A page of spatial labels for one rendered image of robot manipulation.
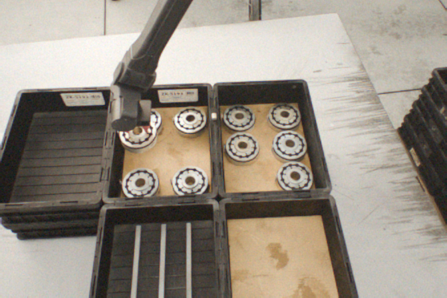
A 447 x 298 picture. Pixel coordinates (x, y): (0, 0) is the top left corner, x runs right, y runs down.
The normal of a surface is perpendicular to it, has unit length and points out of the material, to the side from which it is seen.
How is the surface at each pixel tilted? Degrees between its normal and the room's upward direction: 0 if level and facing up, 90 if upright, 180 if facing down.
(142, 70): 91
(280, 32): 0
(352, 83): 0
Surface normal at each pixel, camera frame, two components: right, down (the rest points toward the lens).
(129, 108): 0.51, -0.45
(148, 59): 0.14, 0.81
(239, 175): 0.00, -0.58
